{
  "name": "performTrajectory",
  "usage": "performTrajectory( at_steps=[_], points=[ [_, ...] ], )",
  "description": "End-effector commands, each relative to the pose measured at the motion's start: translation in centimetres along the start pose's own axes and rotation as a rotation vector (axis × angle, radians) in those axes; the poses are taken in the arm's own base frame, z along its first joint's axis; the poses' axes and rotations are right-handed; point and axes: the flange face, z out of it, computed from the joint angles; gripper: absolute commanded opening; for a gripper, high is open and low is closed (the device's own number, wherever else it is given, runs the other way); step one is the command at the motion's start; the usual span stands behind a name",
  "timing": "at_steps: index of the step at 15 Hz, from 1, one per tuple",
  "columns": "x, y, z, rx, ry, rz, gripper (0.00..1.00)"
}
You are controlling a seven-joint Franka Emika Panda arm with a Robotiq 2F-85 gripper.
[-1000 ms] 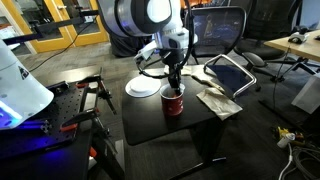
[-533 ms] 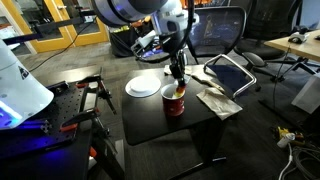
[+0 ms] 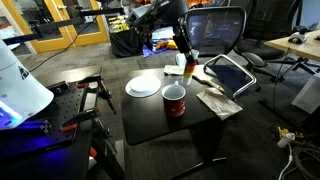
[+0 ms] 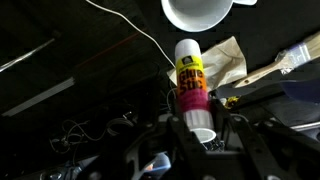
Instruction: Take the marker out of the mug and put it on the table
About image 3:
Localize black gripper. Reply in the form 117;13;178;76
171;15;197;66

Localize orange pink glue stick marker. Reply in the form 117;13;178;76
181;59;197;87

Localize red white-lined mug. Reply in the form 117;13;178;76
161;83;187;118

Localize beige crumpled cloth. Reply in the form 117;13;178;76
163;64;186;77

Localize orange yellow floor objects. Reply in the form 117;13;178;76
155;39;179;51

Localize black mesh office chair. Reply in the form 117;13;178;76
182;5;258;100

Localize white round plate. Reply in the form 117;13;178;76
124;75;162;99

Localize crumpled brown paper napkin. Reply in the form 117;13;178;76
196;87;244;122

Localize black cloth covered table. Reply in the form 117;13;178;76
109;24;154;58

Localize yellow green items pile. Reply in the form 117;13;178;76
109;15;131;34

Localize black orange bar clamp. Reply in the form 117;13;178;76
74;67;118;116
59;107;114;144

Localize yellow framed glass door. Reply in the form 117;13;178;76
1;0;73;54
44;0;111;47

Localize black white desk device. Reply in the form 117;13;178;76
287;31;310;45

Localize light wooden desk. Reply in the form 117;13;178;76
264;29;320;63

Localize yellow black tool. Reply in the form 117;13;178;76
273;126;304;141

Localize white flat board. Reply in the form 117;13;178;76
291;72;320;115

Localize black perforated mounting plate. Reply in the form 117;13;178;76
0;84;89;161

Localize wooden handled paintbrush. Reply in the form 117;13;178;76
192;71;226;94

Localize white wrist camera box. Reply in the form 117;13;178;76
127;3;158;24

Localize black horizontal rail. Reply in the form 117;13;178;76
2;7;126;46

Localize black floor cable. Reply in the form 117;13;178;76
29;18;98;73

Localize grey cable bundle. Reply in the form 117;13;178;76
278;143;320;180

